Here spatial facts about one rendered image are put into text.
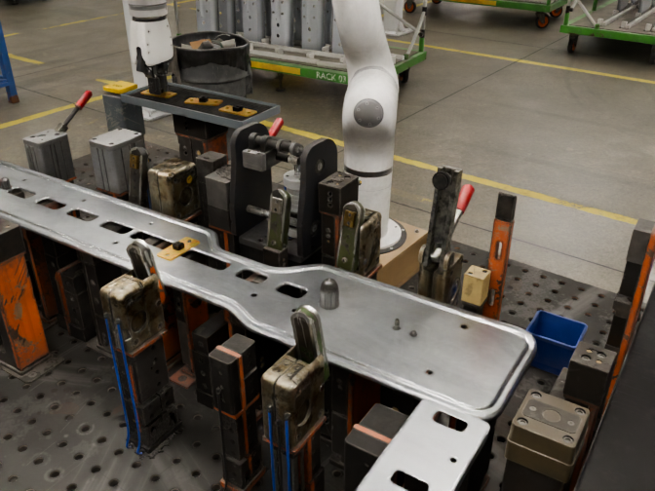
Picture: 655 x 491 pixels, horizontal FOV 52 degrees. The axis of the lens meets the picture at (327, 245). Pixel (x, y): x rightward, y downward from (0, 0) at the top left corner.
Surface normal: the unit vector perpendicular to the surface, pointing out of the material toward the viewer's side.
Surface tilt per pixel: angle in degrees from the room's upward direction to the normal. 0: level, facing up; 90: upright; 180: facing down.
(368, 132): 126
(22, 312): 90
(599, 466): 0
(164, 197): 90
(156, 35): 91
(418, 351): 0
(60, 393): 0
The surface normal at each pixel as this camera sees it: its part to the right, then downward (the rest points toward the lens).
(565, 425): 0.00, -0.87
